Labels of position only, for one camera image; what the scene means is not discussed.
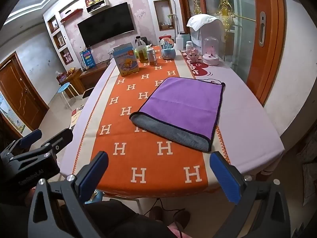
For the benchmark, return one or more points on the pink toy figure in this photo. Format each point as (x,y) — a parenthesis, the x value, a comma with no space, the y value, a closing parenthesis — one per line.
(193,54)

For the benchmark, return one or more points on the pink glass dome ornament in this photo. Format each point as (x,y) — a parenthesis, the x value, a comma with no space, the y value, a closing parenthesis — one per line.
(211,49)

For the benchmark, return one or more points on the wooden television cabinet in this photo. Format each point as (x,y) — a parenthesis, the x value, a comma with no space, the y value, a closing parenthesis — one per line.
(84,78)

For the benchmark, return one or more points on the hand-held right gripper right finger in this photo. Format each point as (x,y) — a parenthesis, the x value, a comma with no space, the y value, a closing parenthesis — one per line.
(226,176)

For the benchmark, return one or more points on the lilac tablecloth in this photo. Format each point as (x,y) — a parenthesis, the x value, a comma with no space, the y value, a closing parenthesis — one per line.
(247,129)

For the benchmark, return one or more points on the brown wooden door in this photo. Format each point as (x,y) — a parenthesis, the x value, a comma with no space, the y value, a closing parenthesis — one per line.
(17,91)

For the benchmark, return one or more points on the small white pill bottle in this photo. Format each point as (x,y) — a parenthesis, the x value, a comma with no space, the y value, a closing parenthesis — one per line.
(189,45)

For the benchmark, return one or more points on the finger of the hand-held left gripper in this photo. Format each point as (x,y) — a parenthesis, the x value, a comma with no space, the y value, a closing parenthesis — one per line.
(31,137)
(60,138)

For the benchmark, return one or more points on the blue yellow carton box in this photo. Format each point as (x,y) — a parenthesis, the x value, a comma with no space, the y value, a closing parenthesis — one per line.
(125,59)

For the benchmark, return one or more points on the red wall shelf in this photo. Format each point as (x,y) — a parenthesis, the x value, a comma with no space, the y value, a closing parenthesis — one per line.
(70,14)

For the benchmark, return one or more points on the orange patterned table runner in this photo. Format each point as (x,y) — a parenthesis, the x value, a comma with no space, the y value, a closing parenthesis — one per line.
(146,129)

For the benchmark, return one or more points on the blue round stool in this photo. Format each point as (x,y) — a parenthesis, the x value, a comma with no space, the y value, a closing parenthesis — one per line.
(65,89)

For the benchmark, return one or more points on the blue printed box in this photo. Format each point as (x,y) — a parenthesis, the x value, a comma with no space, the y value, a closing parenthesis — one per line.
(88,58)

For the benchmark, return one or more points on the white cylindrical container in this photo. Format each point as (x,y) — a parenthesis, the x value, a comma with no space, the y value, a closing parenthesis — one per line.
(179,42)

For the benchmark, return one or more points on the white appliance with cloth cover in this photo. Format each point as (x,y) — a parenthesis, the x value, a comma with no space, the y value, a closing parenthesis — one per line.
(205,27)

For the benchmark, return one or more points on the white wall shelf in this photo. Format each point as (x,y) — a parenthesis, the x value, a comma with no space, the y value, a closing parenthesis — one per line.
(97,6)

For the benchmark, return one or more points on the blue snow globe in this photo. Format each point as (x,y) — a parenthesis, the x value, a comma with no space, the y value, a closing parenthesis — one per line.
(168,48)

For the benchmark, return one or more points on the small lidded glass jar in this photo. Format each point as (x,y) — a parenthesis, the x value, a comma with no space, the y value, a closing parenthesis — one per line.
(151,57)

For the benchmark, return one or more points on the black flat television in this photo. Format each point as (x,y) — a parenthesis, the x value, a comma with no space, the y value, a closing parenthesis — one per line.
(106,24)

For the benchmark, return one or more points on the purple and grey towel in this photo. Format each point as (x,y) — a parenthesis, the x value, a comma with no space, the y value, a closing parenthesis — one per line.
(182,109)

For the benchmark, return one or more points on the orange framed glass door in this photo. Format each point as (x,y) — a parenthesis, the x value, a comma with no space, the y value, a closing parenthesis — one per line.
(262,29)

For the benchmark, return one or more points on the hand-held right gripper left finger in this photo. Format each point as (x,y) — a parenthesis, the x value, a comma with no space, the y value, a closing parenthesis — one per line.
(95,172)

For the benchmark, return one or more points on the person's dark clothing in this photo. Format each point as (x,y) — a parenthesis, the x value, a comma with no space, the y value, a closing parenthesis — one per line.
(74,225)

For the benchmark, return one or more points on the glass oil bottle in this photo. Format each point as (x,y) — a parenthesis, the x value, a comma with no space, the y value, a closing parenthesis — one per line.
(141,49)

